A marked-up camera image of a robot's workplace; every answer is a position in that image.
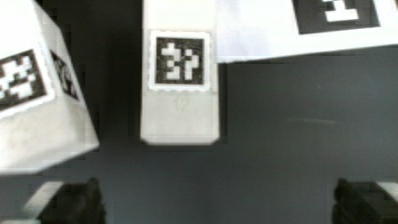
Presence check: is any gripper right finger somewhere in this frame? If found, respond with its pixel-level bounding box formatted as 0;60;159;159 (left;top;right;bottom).
333;179;398;224

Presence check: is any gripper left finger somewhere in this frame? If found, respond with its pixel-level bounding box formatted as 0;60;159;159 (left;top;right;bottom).
22;178;107;224

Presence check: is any white marker tag sheet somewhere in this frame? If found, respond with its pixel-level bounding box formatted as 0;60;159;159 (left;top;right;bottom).
218;0;398;63

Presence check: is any white table leg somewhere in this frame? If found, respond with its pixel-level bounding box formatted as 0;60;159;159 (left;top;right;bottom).
0;0;100;175
141;0;221;145

